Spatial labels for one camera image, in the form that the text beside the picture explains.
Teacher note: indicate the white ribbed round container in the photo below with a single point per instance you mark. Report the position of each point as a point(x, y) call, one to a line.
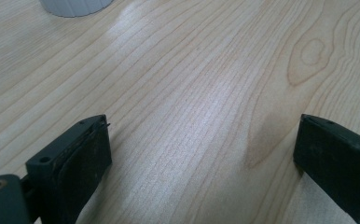
point(75, 6)

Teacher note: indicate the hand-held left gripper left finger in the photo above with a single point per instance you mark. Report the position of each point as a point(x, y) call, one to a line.
point(75, 165)

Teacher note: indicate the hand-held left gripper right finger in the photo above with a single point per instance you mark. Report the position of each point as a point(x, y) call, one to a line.
point(339, 155)

